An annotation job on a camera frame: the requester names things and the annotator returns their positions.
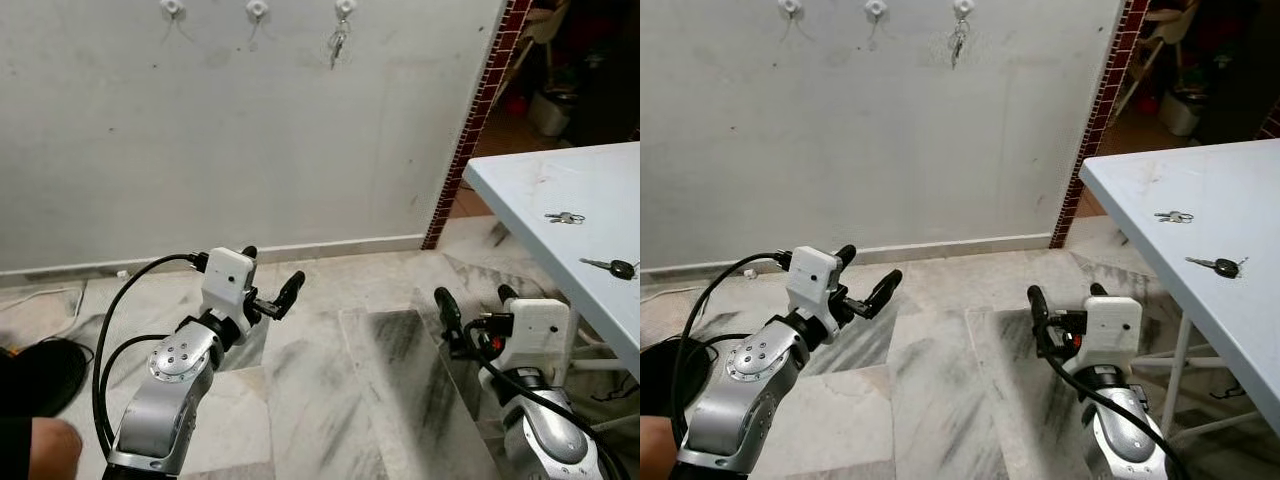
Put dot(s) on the black round floor object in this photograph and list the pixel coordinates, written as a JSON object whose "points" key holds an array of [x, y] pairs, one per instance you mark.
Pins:
{"points": [[45, 375], [660, 375]]}

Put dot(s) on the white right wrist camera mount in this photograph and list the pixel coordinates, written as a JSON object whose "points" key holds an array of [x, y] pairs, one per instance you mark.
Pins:
{"points": [[535, 330], [1112, 330]]}

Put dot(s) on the white adhesive wall hook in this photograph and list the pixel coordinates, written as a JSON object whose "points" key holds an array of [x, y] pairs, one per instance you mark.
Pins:
{"points": [[258, 8], [963, 6], [876, 7], [790, 6], [345, 6], [171, 6]]}

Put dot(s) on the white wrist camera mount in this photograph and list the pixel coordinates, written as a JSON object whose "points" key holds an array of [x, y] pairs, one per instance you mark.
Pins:
{"points": [[812, 280], [1112, 330], [535, 330], [228, 280]]}

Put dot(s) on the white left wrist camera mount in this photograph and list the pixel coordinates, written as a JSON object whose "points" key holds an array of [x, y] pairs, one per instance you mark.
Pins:
{"points": [[812, 280], [228, 280]]}

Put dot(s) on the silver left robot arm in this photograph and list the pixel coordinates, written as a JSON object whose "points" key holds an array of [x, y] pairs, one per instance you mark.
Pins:
{"points": [[165, 400], [740, 400]]}

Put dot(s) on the white cooking pot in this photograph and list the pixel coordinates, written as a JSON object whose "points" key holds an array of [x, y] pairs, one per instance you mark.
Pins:
{"points": [[1182, 115], [553, 115]]}

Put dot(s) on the small silver key bunch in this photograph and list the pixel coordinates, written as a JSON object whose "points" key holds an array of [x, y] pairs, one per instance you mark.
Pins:
{"points": [[565, 217], [1173, 216]]}

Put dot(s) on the black-headed car key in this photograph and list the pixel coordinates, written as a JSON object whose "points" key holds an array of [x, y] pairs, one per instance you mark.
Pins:
{"points": [[622, 268], [1224, 267]]}

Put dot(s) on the wooden high chair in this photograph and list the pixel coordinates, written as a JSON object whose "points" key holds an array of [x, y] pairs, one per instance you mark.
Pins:
{"points": [[1175, 20], [550, 20]]}

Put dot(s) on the person's bare knee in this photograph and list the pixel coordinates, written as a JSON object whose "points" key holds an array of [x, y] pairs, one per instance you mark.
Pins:
{"points": [[55, 450], [650, 450]]}

